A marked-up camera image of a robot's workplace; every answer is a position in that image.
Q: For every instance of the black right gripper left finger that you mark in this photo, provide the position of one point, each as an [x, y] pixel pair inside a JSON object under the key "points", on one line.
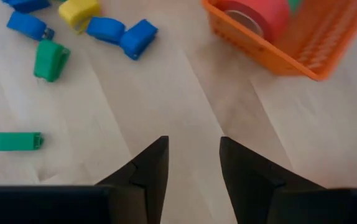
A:
{"points": [[135, 199]]}

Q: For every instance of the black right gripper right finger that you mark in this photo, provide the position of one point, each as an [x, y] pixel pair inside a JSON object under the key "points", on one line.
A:
{"points": [[265, 199]]}

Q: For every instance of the green mini stapler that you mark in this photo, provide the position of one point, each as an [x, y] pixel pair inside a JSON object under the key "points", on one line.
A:
{"points": [[15, 141], [49, 60]]}

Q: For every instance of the blue mini stapler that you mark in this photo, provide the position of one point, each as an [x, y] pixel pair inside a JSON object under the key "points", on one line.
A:
{"points": [[26, 4], [26, 25], [138, 39], [105, 29]]}

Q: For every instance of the red tape roll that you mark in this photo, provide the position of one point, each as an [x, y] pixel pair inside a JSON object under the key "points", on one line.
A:
{"points": [[271, 15]]}

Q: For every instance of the yellow mini stapler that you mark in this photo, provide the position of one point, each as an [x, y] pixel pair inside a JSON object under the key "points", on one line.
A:
{"points": [[79, 12]]}

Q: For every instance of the orange plastic basket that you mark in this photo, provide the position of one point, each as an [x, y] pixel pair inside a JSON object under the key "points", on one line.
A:
{"points": [[259, 53]]}

